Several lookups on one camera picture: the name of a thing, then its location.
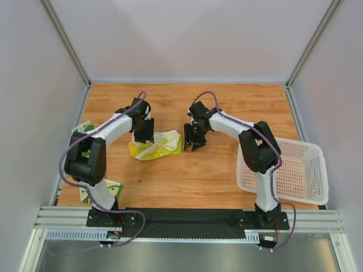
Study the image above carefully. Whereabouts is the cream yellow crocodile towel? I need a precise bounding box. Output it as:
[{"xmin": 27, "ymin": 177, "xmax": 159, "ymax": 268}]
[{"xmin": 128, "ymin": 130, "xmax": 183, "ymax": 161}]

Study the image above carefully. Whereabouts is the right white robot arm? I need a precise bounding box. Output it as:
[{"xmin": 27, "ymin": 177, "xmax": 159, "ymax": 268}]
[{"xmin": 184, "ymin": 101, "xmax": 282, "ymax": 227}]

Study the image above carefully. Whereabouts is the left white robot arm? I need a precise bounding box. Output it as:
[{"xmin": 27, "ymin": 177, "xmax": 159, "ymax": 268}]
[{"xmin": 59, "ymin": 97, "xmax": 154, "ymax": 227}]

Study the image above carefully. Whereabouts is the green patterned towel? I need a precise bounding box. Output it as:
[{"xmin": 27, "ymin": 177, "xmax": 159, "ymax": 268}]
[{"xmin": 71, "ymin": 121, "xmax": 123, "ymax": 204}]

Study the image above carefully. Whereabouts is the white plastic basket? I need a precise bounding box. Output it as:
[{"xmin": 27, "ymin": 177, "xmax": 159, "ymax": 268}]
[{"xmin": 235, "ymin": 136, "xmax": 330, "ymax": 206}]

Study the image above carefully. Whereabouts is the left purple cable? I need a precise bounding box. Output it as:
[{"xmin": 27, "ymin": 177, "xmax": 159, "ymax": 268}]
[{"xmin": 45, "ymin": 90, "xmax": 147, "ymax": 257}]

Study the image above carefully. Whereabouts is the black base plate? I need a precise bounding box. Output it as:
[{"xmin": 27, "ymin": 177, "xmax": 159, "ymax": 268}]
[{"xmin": 86, "ymin": 208, "xmax": 289, "ymax": 239}]

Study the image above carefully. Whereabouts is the grey slotted cable duct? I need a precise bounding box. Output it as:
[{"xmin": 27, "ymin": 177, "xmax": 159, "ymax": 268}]
[{"xmin": 45, "ymin": 229, "xmax": 260, "ymax": 244}]

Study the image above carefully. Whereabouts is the aluminium front rail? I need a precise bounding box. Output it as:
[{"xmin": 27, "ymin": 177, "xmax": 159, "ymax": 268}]
[{"xmin": 35, "ymin": 206, "xmax": 344, "ymax": 233}]

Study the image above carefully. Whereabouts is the left aluminium frame post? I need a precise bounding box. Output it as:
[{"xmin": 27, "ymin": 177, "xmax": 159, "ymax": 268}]
[{"xmin": 39, "ymin": 0, "xmax": 91, "ymax": 87}]

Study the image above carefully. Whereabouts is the aluminium frame post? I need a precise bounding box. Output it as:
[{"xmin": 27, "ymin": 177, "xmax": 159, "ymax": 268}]
[
  {"xmin": 285, "ymin": 0, "xmax": 343, "ymax": 90},
  {"xmin": 39, "ymin": 0, "xmax": 91, "ymax": 87}
]

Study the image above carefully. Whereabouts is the right aluminium frame post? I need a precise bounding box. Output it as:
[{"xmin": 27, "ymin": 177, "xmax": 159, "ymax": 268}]
[{"xmin": 285, "ymin": 0, "xmax": 343, "ymax": 90}]

